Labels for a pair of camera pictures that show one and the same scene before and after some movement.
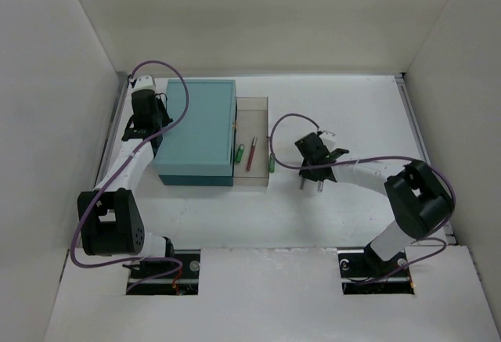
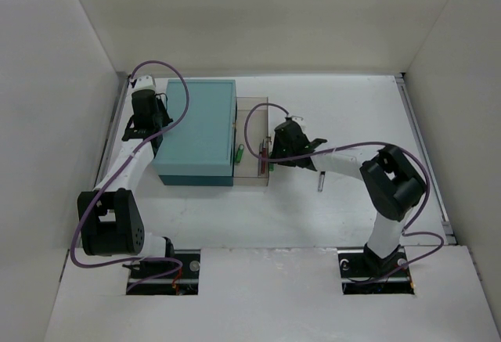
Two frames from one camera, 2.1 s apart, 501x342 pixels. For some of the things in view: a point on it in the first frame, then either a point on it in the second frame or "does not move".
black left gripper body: x=145 y=131 does not move
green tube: x=239 y=153 does not move
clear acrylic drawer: x=252 y=156 does not move
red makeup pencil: x=251 y=154 -> x=264 y=163
